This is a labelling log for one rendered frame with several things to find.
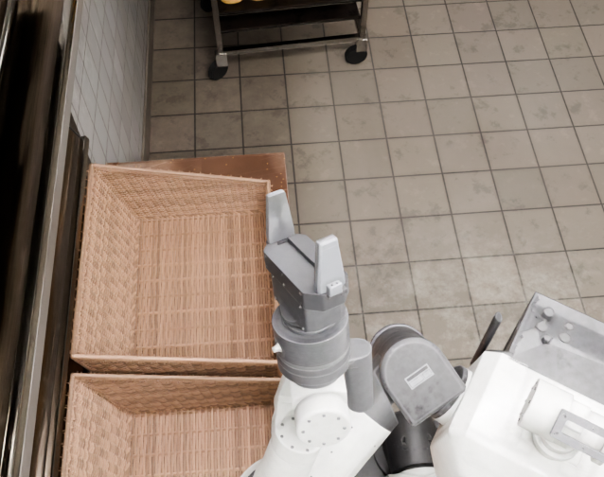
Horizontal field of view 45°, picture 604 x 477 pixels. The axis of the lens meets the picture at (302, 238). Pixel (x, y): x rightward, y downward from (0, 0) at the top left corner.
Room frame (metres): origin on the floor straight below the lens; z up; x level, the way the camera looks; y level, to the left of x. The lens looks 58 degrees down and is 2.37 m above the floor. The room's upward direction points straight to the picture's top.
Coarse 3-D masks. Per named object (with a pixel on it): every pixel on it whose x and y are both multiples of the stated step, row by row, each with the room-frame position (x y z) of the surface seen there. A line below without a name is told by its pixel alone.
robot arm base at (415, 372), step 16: (384, 352) 0.41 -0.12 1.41; (400, 352) 0.40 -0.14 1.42; (416, 352) 0.40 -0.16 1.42; (432, 352) 0.40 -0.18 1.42; (384, 368) 0.38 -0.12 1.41; (400, 368) 0.38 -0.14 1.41; (416, 368) 0.38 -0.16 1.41; (432, 368) 0.38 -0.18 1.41; (448, 368) 0.39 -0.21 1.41; (384, 384) 0.37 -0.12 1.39; (400, 384) 0.37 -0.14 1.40; (416, 384) 0.37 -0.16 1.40; (432, 384) 0.37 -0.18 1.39; (448, 384) 0.37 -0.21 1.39; (464, 384) 0.37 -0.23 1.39; (400, 400) 0.35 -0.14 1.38; (416, 400) 0.35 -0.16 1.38; (432, 400) 0.35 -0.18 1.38; (448, 400) 0.35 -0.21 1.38; (416, 416) 0.33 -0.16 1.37
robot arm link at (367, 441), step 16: (352, 416) 0.33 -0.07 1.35; (368, 416) 0.33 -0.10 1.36; (352, 432) 0.31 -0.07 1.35; (368, 432) 0.31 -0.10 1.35; (384, 432) 0.32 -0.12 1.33; (336, 448) 0.29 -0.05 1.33; (352, 448) 0.29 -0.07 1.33; (368, 448) 0.30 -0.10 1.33; (256, 464) 0.28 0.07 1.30; (320, 464) 0.28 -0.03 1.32; (336, 464) 0.27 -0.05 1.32; (352, 464) 0.28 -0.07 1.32
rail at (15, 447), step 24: (72, 0) 1.12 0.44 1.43; (72, 24) 1.07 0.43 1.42; (48, 120) 0.82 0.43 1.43; (48, 144) 0.77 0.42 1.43; (48, 168) 0.72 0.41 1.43; (48, 192) 0.67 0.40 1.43; (48, 216) 0.63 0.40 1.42; (24, 312) 0.46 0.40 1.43; (24, 336) 0.42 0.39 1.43; (24, 360) 0.39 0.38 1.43; (24, 384) 0.35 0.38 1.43; (24, 408) 0.32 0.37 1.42; (24, 432) 0.29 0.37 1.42
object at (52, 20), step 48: (48, 0) 1.15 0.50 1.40; (48, 48) 1.02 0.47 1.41; (0, 96) 0.91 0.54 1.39; (48, 96) 0.90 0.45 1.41; (0, 144) 0.80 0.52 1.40; (0, 192) 0.69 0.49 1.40; (0, 240) 0.60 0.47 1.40; (48, 240) 0.59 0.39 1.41; (0, 288) 0.52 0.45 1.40; (48, 288) 0.52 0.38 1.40; (0, 336) 0.44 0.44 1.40; (0, 384) 0.36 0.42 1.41; (0, 432) 0.29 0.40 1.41
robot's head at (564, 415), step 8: (560, 416) 0.28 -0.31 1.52; (568, 416) 0.28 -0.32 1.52; (576, 416) 0.28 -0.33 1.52; (560, 424) 0.27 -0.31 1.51; (584, 424) 0.27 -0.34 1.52; (592, 424) 0.27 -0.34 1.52; (552, 432) 0.26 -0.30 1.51; (560, 432) 0.26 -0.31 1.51; (592, 432) 0.26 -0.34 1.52; (600, 432) 0.26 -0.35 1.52; (560, 440) 0.26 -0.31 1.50; (568, 440) 0.25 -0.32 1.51; (576, 440) 0.25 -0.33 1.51; (576, 448) 0.25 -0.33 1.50; (584, 448) 0.25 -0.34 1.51; (592, 448) 0.25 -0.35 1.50; (592, 456) 0.24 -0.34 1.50; (600, 456) 0.24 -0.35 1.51; (600, 464) 0.23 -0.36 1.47
